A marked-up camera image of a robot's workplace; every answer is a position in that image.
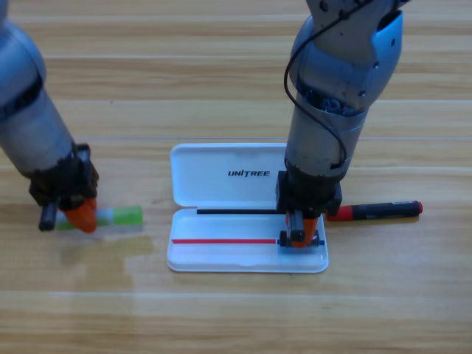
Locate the black eraser white print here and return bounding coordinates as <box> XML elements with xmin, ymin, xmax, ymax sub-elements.
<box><xmin>277</xmin><ymin>229</ymin><xmax>322</xmax><ymax>249</ymax></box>

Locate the red and black marker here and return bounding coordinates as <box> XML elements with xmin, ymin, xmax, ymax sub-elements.
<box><xmin>325</xmin><ymin>200</ymin><xmax>424</xmax><ymax>223</ymax></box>

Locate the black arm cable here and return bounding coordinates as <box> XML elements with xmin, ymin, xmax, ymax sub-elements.
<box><xmin>282</xmin><ymin>0</ymin><xmax>350</xmax><ymax>167</ymax></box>

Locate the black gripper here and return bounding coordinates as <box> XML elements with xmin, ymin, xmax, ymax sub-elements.
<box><xmin>275</xmin><ymin>170</ymin><xmax>344</xmax><ymax>249</ymax></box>
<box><xmin>28</xmin><ymin>142</ymin><xmax>100</xmax><ymax>235</ymax></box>

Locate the white Unitree pencil case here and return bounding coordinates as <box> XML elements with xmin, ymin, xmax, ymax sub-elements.
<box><xmin>166</xmin><ymin>142</ymin><xmax>330</xmax><ymax>274</ymax></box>

